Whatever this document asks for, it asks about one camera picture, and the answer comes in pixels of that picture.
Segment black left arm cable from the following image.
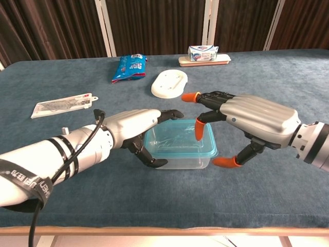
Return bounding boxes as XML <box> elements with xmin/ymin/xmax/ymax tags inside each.
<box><xmin>27</xmin><ymin>109</ymin><xmax>106</xmax><ymax>247</ymax></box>

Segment long beige plastic case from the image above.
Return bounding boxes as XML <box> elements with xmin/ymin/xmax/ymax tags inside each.
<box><xmin>178</xmin><ymin>54</ymin><xmax>232</xmax><ymax>68</ymax></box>

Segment silver right hand orange fingertips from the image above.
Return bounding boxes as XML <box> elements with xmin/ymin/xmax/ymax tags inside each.
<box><xmin>181</xmin><ymin>90</ymin><xmax>302</xmax><ymax>171</ymax></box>

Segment white oval soap dish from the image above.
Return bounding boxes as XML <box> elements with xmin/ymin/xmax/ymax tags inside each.
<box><xmin>150</xmin><ymin>69</ymin><xmax>189</xmax><ymax>99</ymax></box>

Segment soap bar package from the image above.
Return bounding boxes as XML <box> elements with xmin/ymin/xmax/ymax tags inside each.
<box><xmin>188</xmin><ymin>45</ymin><xmax>220</xmax><ymax>63</ymax></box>

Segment blue snack packet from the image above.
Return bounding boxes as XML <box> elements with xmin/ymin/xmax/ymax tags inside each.
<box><xmin>111</xmin><ymin>53</ymin><xmax>149</xmax><ymax>84</ymax></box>

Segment light wooden table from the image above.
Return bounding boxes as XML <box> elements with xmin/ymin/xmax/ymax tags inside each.
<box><xmin>0</xmin><ymin>225</ymin><xmax>329</xmax><ymax>247</ymax></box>

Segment black printed velcro strap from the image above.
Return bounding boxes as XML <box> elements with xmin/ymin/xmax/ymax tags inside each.
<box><xmin>0</xmin><ymin>158</ymin><xmax>53</xmax><ymax>207</ymax></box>

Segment flat white ruler package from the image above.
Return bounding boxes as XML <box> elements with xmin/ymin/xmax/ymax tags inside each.
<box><xmin>30</xmin><ymin>93</ymin><xmax>99</xmax><ymax>119</ymax></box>

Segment blue felt table cloth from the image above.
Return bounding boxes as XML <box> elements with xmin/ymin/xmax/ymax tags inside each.
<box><xmin>0</xmin><ymin>48</ymin><xmax>329</xmax><ymax>230</ymax></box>

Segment teal container lid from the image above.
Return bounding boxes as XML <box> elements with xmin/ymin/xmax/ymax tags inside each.
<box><xmin>143</xmin><ymin>119</ymin><xmax>220</xmax><ymax>158</ymax></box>

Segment brown pleated curtain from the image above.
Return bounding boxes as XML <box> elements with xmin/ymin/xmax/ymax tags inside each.
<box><xmin>213</xmin><ymin>0</ymin><xmax>280</xmax><ymax>53</ymax></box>
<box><xmin>105</xmin><ymin>0</ymin><xmax>209</xmax><ymax>57</ymax></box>
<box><xmin>0</xmin><ymin>0</ymin><xmax>108</xmax><ymax>68</ymax></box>
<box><xmin>269</xmin><ymin>0</ymin><xmax>329</xmax><ymax>51</ymax></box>

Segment clear plastic container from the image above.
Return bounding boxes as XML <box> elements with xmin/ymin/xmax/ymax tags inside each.
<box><xmin>148</xmin><ymin>150</ymin><xmax>214</xmax><ymax>171</ymax></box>

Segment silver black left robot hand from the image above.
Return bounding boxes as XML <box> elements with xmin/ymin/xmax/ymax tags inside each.
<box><xmin>101</xmin><ymin>108</ymin><xmax>185</xmax><ymax>168</ymax></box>

